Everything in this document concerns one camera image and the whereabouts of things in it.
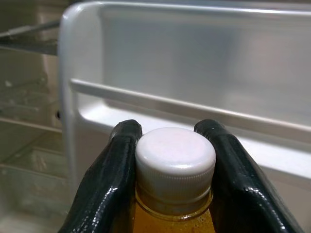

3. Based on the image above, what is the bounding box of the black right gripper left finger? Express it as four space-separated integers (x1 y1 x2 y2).
65 119 143 233

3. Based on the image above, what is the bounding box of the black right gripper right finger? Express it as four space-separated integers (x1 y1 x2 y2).
193 118 306 233

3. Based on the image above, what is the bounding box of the large orange liquid plastic bottle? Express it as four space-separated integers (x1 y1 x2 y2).
132 126 217 233

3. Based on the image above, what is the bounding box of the white fridge door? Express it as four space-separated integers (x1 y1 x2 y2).
57 0 311 233

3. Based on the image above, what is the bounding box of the white fridge body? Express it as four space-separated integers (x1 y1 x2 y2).
0 0 64 233

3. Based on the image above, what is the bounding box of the white fridge door shelf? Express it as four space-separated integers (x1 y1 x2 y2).
69 78 311 182

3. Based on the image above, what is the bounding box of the dark-edged fridge interior shelf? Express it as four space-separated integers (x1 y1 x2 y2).
0 20 60 56

